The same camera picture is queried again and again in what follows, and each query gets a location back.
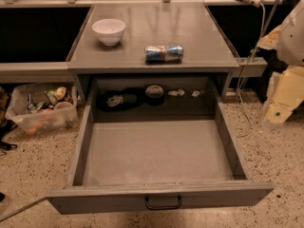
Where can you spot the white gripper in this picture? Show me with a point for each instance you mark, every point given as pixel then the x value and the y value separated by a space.
pixel 293 38

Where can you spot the blue silver redbull can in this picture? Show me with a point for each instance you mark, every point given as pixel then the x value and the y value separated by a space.
pixel 155 54

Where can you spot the grey open top drawer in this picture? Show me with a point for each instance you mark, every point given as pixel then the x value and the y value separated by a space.
pixel 183 147

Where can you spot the crumpled white paper right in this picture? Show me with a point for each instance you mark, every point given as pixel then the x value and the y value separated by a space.
pixel 197 93

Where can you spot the black tape roll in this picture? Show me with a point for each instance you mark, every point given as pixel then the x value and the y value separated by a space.
pixel 154 95

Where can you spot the grey cabinet desk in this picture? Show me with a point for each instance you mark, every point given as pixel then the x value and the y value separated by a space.
pixel 188 24

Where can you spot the black cloth with label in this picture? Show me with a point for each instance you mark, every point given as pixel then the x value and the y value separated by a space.
pixel 126 99

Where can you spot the white ceramic bowl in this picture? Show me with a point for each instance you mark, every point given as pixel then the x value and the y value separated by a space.
pixel 109 31

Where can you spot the clear plastic bin of items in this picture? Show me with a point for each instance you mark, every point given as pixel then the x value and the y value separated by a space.
pixel 41 107

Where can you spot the black drawer handle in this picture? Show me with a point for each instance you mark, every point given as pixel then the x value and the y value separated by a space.
pixel 163 203

